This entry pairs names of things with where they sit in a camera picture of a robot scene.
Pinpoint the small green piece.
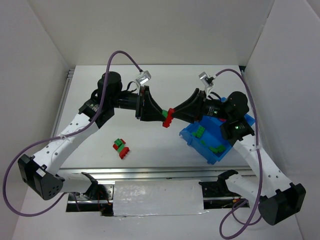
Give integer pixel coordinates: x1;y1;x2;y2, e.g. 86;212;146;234
162;109;168;118

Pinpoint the green lego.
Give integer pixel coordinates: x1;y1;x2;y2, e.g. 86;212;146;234
192;126;205;139

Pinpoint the green 2x3 lego brick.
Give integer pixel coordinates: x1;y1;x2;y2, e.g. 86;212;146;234
209;146;220;154

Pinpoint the green 2x4 lego brick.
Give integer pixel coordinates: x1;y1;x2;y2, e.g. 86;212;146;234
216;145;226;153

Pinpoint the green lego brick stack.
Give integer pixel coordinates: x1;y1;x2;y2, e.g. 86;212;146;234
114;138;126;145

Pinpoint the red long toothed lego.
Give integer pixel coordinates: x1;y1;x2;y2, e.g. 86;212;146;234
118;146;130;160

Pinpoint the thin green lego plate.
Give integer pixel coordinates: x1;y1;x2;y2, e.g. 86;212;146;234
117;144;126;153

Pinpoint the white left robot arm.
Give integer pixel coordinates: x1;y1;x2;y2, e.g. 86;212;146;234
17;70;165;201

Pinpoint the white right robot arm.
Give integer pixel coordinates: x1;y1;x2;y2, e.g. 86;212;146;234
172;89;306;226

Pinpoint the blue plastic divided bin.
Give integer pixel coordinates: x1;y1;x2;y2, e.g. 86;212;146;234
178;97;257;166

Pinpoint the white foil cover sheet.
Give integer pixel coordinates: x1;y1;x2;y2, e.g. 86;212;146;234
113;179;205;217

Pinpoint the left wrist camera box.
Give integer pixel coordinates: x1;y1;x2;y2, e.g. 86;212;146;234
135;70;152;86

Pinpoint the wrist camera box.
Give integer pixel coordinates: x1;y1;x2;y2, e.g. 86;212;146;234
198;72;217;92
135;70;152;86

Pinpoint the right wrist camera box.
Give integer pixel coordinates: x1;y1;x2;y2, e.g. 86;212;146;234
198;72;217;92

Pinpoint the aluminium front rail frame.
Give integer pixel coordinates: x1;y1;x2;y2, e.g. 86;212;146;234
58;166;255;183

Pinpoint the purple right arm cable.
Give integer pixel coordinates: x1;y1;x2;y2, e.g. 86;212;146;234
214;68;264;240

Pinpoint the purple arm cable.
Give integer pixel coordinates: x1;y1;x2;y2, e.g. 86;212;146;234
3;50;143;217
214;68;264;240

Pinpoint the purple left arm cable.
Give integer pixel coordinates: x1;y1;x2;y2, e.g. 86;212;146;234
3;50;143;217

